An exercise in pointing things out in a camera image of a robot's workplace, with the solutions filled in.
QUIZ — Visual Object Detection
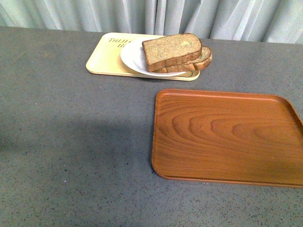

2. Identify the white round plate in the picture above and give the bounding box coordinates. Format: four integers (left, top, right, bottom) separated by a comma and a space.
120, 38, 186, 77

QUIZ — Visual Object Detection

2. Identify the bread slice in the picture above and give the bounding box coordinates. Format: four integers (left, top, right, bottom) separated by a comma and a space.
155, 46, 212, 73
142, 33, 202, 73

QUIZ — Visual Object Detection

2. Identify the brown wooden tray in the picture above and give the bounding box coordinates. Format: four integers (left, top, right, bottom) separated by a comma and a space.
151, 89, 303, 187

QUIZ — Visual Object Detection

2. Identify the yellow bear tray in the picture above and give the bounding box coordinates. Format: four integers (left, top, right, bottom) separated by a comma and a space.
86, 33, 200, 81

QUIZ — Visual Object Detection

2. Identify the grey curtain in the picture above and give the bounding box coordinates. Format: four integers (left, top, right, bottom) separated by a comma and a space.
0, 0, 303, 44

